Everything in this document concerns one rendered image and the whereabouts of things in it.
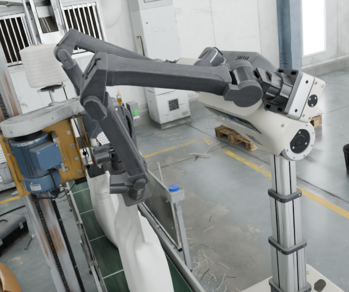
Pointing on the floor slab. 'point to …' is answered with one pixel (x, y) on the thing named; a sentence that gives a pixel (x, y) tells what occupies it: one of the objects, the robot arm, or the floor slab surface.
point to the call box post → (182, 235)
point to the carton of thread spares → (8, 284)
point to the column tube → (2, 74)
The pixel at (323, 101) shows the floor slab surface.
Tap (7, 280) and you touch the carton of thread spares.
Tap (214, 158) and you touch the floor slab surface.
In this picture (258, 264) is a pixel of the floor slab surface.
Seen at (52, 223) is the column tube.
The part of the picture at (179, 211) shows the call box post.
